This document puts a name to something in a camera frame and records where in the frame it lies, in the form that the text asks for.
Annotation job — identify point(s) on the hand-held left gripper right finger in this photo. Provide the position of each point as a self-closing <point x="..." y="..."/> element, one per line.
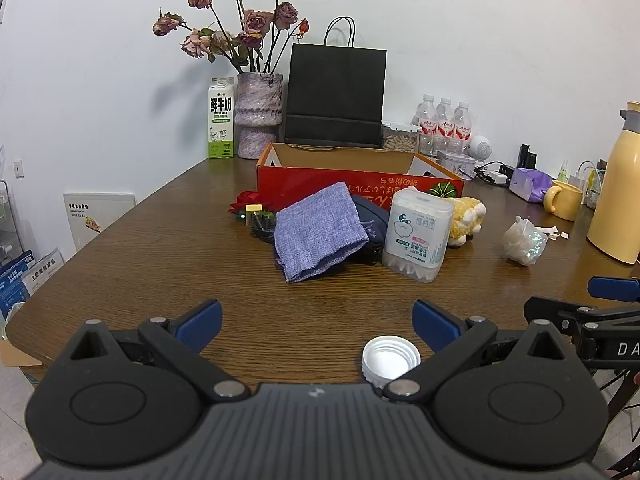
<point x="435" y="325"/>

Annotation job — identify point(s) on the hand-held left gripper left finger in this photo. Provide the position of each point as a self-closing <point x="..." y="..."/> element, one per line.
<point x="202" y="322"/>

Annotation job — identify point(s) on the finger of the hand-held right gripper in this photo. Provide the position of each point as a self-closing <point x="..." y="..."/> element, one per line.
<point x="612" y="288"/>
<point x="547" y="308"/>

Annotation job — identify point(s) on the yellow plush toy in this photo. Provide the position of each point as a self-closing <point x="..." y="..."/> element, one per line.
<point x="467" y="215"/>

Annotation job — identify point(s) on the dark blue pouch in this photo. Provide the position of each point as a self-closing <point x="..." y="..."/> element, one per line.
<point x="376" y="220"/>

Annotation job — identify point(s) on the red orange cardboard box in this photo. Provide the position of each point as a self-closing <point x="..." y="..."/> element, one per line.
<point x="300" y="182"/>

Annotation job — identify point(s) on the brown wooden desktop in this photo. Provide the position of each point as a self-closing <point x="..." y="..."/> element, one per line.
<point x="150" y="260"/>

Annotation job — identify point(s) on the white bottle cap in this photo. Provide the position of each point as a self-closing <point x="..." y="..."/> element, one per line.
<point x="390" y="362"/>

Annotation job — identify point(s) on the crumpled clear plastic bag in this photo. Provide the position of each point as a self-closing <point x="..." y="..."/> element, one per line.
<point x="522" y="242"/>

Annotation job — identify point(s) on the white paper scrap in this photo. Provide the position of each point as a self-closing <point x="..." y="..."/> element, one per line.
<point x="552" y="233"/>

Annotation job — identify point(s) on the clear cotton swab box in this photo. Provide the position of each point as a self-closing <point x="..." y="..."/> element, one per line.
<point x="417" y="235"/>

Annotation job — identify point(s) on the yellow mug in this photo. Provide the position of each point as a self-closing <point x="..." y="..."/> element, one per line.
<point x="567" y="202"/>

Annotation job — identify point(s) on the yellow thermos jug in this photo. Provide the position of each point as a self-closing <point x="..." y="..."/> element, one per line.
<point x="617" y="190"/>

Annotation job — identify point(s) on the purple tissue pack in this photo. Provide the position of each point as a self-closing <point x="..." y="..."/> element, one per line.
<point x="530" y="185"/>

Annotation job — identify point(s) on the small yellow-capped object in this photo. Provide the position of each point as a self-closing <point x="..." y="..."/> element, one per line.
<point x="253" y="208"/>

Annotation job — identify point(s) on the small green spray bottle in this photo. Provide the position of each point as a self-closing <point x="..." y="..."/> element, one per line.
<point x="563" y="172"/>

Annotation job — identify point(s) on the red artificial rose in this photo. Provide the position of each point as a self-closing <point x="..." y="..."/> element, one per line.
<point x="244" y="200"/>

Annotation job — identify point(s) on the purple woven cloth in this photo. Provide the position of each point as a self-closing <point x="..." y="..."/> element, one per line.
<point x="315" y="230"/>

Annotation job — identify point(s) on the white board panel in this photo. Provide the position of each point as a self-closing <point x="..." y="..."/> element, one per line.
<point x="97" y="212"/>

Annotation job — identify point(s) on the black upright device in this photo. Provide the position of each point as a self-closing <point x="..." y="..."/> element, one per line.
<point x="526" y="156"/>

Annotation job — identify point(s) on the small white box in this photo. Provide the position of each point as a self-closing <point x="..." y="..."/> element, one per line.
<point x="460" y="165"/>

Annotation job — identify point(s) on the white leaflet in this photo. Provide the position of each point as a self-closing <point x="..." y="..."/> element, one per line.
<point x="45" y="272"/>

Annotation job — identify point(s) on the white round speaker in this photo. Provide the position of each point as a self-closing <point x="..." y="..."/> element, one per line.
<point x="481" y="147"/>

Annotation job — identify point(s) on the clear glass jar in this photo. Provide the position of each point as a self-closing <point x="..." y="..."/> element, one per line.
<point x="434" y="147"/>

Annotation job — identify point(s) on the brown cardboard carton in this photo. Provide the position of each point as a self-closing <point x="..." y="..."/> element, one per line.
<point x="17" y="355"/>

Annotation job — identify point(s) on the clear jar of wooden sticks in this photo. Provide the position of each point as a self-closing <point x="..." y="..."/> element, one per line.
<point x="400" y="139"/>

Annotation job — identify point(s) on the blue leaflet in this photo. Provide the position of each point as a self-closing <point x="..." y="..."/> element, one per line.
<point x="12" y="287"/>

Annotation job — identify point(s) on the white green milk carton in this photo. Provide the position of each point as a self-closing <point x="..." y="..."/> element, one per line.
<point x="221" y="125"/>

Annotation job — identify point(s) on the red label water bottle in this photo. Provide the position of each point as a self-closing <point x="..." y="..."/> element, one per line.
<point x="444" y="122"/>
<point x="425" y="120"/>
<point x="462" y="125"/>

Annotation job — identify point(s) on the purple marbled vase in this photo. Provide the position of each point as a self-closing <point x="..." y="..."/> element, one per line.
<point x="257" y="110"/>

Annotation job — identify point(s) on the black paper bag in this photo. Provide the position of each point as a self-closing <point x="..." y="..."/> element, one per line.
<point x="335" y="90"/>

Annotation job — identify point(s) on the dried pink rose bouquet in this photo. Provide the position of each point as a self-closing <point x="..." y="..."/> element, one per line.
<point x="257" y="20"/>

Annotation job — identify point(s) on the white wall switch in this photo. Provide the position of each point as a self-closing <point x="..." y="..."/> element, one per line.
<point x="19" y="168"/>

